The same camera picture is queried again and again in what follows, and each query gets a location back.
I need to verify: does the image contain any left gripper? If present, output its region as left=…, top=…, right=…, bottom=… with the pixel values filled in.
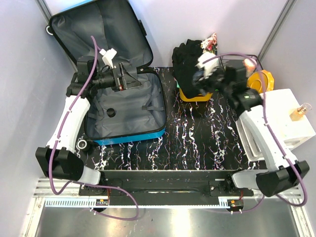
left=93, top=62, right=143, bottom=92

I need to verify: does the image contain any orange plastic basket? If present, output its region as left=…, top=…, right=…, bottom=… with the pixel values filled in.
left=179, top=88, right=213, bottom=102

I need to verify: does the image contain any purple cable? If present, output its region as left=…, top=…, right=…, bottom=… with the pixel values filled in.
left=202, top=52, right=309, bottom=214
left=49, top=36, right=140, bottom=221

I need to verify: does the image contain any dark bottle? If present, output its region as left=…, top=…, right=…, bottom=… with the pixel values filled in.
left=289, top=103, right=312, bottom=121

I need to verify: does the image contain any black round cap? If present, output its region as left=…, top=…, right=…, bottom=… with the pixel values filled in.
left=106, top=108, right=116, bottom=118

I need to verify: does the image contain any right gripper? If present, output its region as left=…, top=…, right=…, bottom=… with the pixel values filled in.
left=193, top=64, right=232, bottom=97

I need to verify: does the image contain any yellow plate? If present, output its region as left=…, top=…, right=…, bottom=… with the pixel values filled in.
left=247, top=70, right=275, bottom=93

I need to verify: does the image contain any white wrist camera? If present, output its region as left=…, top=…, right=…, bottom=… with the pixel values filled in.
left=196, top=52, right=219, bottom=78
left=99, top=48, right=117, bottom=69

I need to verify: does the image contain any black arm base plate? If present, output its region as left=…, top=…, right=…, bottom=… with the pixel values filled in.
left=78, top=169, right=254, bottom=207

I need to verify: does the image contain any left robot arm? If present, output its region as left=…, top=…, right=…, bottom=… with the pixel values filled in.
left=35, top=56, right=141, bottom=196

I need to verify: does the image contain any blue fish-print suitcase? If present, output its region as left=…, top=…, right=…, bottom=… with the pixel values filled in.
left=49, top=0, right=166, bottom=145

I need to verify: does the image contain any white drawer organizer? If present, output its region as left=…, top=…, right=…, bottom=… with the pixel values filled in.
left=236, top=89, right=316, bottom=161

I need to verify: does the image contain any black floral print garment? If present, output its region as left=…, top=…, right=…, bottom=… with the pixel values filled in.
left=171, top=33, right=217, bottom=98

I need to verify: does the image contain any black wire dish rack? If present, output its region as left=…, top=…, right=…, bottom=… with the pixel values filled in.
left=224, top=59, right=262, bottom=114

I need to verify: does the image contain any aluminium rail frame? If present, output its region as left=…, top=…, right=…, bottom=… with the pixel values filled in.
left=22, top=179, right=316, bottom=237

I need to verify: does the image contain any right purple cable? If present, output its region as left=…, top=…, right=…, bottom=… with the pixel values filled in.
left=202, top=52, right=309, bottom=214

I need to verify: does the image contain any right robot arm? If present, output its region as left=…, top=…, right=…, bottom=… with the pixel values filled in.
left=192, top=67, right=310, bottom=197

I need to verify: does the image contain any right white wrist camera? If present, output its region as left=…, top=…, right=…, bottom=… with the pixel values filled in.
left=196, top=52, right=219, bottom=78

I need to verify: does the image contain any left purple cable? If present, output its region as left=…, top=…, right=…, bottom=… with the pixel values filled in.
left=49, top=36, right=140, bottom=221

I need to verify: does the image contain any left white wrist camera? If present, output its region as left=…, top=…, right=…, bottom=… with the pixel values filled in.
left=99, top=48, right=117, bottom=69

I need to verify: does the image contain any pink cup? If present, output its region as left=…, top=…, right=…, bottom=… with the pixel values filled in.
left=243, top=58, right=257, bottom=78

